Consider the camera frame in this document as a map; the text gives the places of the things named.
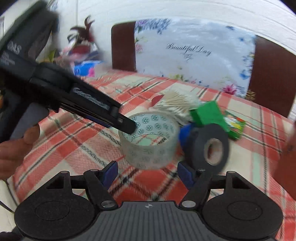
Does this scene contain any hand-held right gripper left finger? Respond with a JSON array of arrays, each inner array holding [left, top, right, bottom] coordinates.
[[45, 161, 119, 209]]

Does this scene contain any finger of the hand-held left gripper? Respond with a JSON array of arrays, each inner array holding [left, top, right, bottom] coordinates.
[[60, 103, 137, 135]]

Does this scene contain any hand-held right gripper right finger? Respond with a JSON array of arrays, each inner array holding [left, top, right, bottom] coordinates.
[[177, 161, 251, 209]]

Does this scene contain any black tape roll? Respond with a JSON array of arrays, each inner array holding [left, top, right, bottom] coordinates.
[[185, 123, 230, 173]]

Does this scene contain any clear patterned tape roll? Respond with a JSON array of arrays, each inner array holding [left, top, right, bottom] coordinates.
[[118, 112, 181, 170]]

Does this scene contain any green and orange candy packet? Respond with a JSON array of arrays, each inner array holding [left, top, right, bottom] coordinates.
[[223, 111, 246, 141]]

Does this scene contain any brown cardboard box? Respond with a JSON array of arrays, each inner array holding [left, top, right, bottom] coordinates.
[[273, 120, 296, 188]]

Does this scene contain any person's left hand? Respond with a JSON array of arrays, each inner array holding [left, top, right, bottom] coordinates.
[[0, 125, 41, 180]]

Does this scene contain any blue packet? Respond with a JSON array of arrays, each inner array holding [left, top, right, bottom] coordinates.
[[74, 61, 103, 77]]

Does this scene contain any plaid tablecloth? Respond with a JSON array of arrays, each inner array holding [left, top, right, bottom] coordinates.
[[11, 68, 296, 232]]

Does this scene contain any artificial flower bunch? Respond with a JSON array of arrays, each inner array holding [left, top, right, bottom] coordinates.
[[59, 15, 100, 63]]

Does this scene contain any cotton swab pack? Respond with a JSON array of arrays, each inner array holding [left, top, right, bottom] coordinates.
[[148, 90, 201, 123]]

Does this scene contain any green box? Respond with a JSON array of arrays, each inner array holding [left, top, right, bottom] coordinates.
[[190, 101, 230, 132]]

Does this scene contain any plain brown chair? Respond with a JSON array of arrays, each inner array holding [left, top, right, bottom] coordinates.
[[111, 21, 137, 72]]

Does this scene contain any floral white cloth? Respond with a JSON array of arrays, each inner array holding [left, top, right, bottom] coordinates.
[[134, 19, 257, 98]]

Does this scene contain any brown chair with gold emblem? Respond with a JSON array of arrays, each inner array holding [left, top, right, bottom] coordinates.
[[246, 35, 296, 118]]

